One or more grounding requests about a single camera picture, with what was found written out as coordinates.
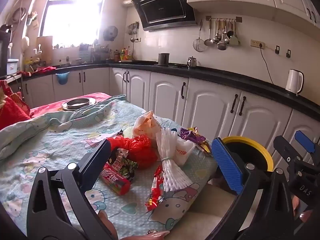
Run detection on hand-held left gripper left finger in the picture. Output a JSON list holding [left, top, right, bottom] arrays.
[[26, 139, 118, 240]]

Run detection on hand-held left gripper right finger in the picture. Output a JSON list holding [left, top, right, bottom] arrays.
[[207, 137, 300, 240]]

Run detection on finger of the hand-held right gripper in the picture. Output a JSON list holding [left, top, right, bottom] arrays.
[[294, 130, 320, 167], [273, 135, 304, 174]]

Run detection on yellow rimmed black bin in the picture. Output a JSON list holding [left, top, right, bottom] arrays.
[[215, 136, 274, 188]]

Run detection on red snack packet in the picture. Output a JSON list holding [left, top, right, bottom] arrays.
[[99, 148, 139, 196]]

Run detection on purple foil wrapper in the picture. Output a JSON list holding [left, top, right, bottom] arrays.
[[179, 127, 213, 155]]

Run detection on red plastic bag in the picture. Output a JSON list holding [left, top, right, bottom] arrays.
[[106, 134, 159, 169]]

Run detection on white bag with red print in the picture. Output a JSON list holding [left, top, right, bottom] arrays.
[[172, 139, 197, 167]]

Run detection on white foam net bundle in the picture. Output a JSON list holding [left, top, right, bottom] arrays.
[[155, 127, 194, 193]]

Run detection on orange white plastic bag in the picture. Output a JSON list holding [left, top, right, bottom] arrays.
[[132, 110, 163, 145]]

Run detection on small red snack wrapper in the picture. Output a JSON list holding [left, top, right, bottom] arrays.
[[146, 165, 165, 212]]

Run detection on person's right hand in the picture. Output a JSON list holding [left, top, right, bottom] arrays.
[[292, 195, 314, 223]]

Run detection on person's left hand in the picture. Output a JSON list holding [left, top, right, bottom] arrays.
[[97, 210, 170, 240]]

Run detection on cartoon printed pale blanket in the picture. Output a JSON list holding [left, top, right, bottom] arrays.
[[0, 94, 218, 240]]

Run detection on white electric kettle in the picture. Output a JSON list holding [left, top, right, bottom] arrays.
[[285, 69, 305, 96]]

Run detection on round metal pan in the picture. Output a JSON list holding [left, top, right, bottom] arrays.
[[62, 97, 97, 110]]

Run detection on pink red bed sheet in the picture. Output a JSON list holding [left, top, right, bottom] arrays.
[[30, 92, 110, 117]]

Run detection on blue hanging bin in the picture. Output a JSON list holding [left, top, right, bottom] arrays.
[[55, 72, 70, 84]]

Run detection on black countertop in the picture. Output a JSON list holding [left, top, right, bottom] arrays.
[[5, 61, 320, 117]]

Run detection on white lower cabinets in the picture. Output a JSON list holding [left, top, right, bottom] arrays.
[[22, 66, 320, 160]]

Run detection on red quilted cloth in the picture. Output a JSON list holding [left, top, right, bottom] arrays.
[[0, 80, 32, 130]]

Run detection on row of condiment bottles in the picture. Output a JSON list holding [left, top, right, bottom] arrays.
[[91, 44, 133, 63]]

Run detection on pale green spatula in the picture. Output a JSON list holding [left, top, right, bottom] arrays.
[[229, 21, 240, 47]]

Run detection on metal ladle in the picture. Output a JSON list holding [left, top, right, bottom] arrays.
[[217, 20, 227, 51], [204, 20, 214, 47], [213, 20, 222, 43]]

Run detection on wooden cutting board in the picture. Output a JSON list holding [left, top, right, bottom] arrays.
[[36, 36, 53, 67]]

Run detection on dark cylindrical pot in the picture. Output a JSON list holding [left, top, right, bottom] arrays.
[[158, 52, 170, 66]]

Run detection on metal mesh strainer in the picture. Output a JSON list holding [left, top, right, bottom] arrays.
[[193, 20, 204, 53]]

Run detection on pale plastic storage box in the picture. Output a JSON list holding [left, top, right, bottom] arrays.
[[7, 59, 20, 75]]

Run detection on small hanging tool rack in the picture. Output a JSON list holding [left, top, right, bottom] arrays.
[[128, 22, 140, 43]]

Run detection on black appliance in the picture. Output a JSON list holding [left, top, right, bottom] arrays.
[[0, 24, 12, 78]]

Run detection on kitchen window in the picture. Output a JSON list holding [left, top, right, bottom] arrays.
[[39, 0, 108, 49]]

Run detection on black range hood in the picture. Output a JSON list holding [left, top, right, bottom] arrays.
[[132, 0, 198, 32]]

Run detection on black power cable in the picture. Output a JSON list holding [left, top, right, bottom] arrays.
[[259, 45, 274, 84]]

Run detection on small wall fan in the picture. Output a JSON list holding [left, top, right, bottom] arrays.
[[103, 26, 118, 42]]

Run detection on wall utensil rail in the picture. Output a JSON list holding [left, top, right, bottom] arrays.
[[206, 16, 243, 22]]

